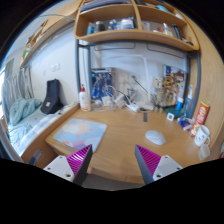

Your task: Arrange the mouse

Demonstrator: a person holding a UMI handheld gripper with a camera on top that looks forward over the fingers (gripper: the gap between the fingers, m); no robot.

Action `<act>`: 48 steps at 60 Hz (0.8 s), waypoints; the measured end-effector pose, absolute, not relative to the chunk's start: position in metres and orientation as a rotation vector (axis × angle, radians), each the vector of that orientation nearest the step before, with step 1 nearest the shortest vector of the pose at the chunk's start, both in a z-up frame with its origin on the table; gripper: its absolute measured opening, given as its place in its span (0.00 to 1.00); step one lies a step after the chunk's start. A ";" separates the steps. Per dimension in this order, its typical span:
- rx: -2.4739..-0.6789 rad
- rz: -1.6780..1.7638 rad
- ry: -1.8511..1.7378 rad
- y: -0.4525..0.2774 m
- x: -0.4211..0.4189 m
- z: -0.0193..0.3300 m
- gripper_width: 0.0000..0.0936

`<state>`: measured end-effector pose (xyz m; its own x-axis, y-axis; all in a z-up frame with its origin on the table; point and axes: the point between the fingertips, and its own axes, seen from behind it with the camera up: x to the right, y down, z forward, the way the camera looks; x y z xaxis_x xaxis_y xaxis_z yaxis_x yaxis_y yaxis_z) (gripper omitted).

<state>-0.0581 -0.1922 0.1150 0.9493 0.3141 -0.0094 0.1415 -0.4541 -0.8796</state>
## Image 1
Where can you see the white charger block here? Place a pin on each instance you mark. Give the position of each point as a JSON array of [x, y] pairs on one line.
[[119, 101], [106, 101]]

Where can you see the white mug with face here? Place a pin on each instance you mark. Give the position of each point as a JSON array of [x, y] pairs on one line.
[[201, 136]]

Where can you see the blue tube white cap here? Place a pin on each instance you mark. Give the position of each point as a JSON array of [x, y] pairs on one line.
[[179, 105]]

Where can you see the blue white packet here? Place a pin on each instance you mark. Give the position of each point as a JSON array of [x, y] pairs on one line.
[[185, 123]]

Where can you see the red yellow chip can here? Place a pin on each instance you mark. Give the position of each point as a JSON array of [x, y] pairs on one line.
[[200, 118]]

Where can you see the blue spray bottle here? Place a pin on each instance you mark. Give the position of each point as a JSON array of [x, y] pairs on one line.
[[189, 103]]

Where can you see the pastel printed mouse pad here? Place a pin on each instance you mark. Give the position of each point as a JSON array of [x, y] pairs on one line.
[[80, 133]]

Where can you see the clear glass cup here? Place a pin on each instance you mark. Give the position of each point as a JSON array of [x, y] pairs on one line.
[[204, 152]]

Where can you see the white power strip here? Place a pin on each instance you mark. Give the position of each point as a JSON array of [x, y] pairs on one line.
[[133, 107]]

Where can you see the grey and white computer mouse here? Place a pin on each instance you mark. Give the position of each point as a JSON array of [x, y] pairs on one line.
[[155, 137]]

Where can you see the black ruler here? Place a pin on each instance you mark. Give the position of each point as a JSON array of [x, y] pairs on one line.
[[145, 116]]

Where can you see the small white square clock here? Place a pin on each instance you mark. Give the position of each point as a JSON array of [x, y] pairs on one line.
[[170, 116]]

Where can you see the black backpack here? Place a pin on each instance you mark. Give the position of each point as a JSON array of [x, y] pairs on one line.
[[51, 98]]

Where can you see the tan robot model figure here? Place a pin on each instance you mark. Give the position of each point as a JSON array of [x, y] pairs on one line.
[[159, 95]]

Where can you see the teal fluffy blanket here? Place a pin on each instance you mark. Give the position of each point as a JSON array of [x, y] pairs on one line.
[[23, 108]]

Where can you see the blue robot model kit box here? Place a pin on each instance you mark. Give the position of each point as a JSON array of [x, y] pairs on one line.
[[101, 83]]

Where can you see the glass jar with green stalk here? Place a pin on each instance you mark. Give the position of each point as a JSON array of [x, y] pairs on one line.
[[132, 96]]

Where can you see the white wall switch plate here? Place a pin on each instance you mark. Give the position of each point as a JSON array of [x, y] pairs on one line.
[[55, 67]]

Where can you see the white lotion bottle red cap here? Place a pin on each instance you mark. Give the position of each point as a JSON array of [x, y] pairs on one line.
[[84, 100]]

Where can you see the white desk lamp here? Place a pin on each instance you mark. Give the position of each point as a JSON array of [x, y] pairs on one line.
[[145, 83]]

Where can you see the grey metal bed rail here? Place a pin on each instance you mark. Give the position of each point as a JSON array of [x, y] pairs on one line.
[[16, 86]]

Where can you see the teal bowl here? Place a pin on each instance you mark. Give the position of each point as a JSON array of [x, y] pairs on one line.
[[175, 112]]

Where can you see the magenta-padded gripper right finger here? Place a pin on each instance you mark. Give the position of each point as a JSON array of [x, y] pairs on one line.
[[150, 160]]

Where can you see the wooden shelf unit with items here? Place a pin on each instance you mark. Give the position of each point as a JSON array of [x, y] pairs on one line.
[[133, 35]]

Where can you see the colourful model kit box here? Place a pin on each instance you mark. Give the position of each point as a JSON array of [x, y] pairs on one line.
[[176, 83]]

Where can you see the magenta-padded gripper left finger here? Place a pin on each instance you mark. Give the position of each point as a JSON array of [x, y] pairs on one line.
[[78, 160]]

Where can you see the long wooden wall shelf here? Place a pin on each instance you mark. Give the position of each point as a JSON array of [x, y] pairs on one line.
[[43, 36]]

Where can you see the grey metal shelf frame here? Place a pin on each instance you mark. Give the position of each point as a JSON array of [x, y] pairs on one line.
[[77, 73]]

